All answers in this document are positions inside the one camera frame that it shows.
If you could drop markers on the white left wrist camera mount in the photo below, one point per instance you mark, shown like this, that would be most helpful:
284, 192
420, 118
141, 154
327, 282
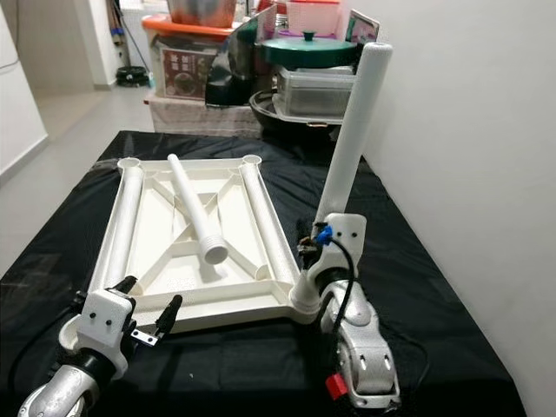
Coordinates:
106, 321

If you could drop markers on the black wok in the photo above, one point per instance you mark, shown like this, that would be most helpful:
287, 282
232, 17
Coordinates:
265, 117

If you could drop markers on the translucent pink plastic container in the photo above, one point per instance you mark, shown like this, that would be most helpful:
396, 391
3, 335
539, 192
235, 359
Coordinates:
313, 19

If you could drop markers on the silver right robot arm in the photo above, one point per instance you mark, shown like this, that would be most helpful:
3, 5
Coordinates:
356, 347

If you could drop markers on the framed picture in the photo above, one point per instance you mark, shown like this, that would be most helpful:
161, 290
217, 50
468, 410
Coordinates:
363, 26

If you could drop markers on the shiny black bag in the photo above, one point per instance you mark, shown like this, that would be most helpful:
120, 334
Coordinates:
230, 78

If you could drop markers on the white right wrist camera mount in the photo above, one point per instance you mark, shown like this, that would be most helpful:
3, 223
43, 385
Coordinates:
347, 233

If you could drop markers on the green pot lid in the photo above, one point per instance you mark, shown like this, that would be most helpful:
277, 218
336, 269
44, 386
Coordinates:
308, 52

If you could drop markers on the orange-lidded storage box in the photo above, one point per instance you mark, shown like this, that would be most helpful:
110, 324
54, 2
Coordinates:
182, 78

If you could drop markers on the black tablecloth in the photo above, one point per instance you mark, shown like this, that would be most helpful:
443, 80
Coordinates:
252, 373

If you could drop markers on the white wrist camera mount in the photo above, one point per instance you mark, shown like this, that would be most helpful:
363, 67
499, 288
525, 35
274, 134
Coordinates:
106, 321
347, 233

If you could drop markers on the steel cooking pot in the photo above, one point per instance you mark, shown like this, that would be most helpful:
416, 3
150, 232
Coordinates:
200, 10

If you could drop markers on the white plastic table top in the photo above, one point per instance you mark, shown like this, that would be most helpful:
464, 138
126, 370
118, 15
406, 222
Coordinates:
182, 287

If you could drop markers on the clear plastic storage container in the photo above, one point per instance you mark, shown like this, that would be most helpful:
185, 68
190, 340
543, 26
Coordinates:
313, 94

